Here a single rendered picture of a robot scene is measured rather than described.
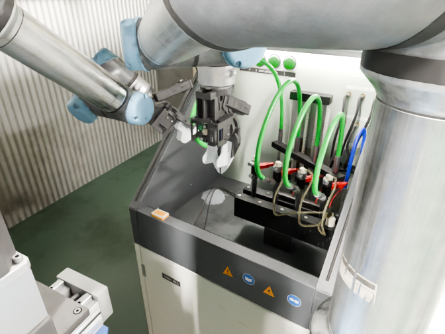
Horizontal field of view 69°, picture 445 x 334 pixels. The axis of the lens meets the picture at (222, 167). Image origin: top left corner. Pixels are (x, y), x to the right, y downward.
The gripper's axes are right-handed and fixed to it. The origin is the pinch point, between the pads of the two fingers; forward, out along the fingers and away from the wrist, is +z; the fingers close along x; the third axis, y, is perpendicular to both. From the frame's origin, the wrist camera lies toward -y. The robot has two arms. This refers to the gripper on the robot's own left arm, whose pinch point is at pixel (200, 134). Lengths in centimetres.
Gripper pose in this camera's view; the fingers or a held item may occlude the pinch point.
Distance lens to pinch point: 99.6
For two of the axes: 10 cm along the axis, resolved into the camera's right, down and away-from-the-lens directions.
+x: 3.6, 2.2, -9.0
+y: -6.1, 7.9, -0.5
